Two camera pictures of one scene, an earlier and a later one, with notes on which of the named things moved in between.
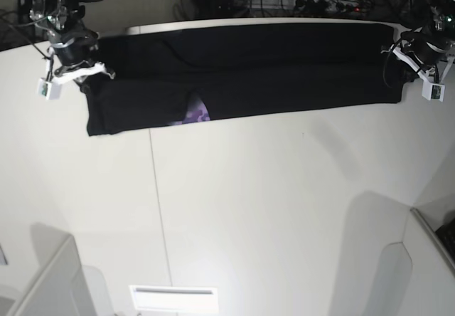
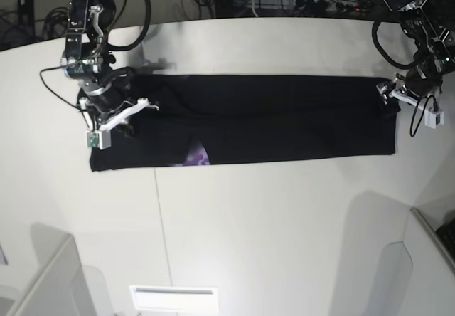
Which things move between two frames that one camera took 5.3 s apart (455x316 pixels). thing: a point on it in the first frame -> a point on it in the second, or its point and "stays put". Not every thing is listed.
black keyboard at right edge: (446, 233) stays put
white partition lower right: (416, 276) stays put
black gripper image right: (429, 48) -> (423, 80)
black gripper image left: (72, 47) -> (103, 99)
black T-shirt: (157, 75) -> (215, 119)
